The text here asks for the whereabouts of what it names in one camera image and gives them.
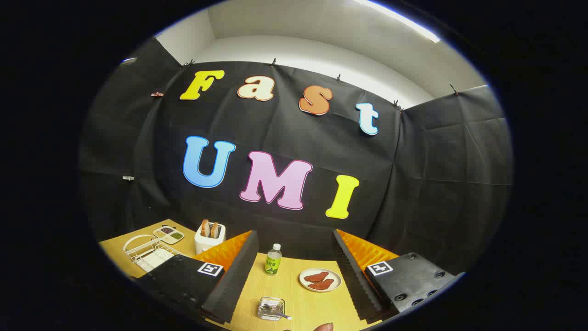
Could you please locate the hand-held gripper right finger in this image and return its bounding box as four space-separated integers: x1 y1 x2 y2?
332 229 465 322

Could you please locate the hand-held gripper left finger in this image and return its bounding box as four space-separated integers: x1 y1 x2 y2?
133 230 260 325

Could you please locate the small wire basket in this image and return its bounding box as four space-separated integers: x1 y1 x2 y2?
257 297 286 321

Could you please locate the metal spoon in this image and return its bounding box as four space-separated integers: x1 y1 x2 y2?
262 303 293 320

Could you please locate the white wire dish rack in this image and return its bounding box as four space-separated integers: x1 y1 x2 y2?
123 234 189 273

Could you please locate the white dish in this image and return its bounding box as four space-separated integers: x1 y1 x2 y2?
299 268 342 293

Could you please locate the green label drink bottle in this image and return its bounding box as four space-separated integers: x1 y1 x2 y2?
264 244 283 276

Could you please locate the white toaster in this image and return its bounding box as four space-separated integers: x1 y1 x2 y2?
194 223 226 255

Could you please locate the divided tray of grains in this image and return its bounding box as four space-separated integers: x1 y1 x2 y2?
153 225 185 244

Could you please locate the black backdrop cloth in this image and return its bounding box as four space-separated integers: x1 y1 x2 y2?
78 37 514 276

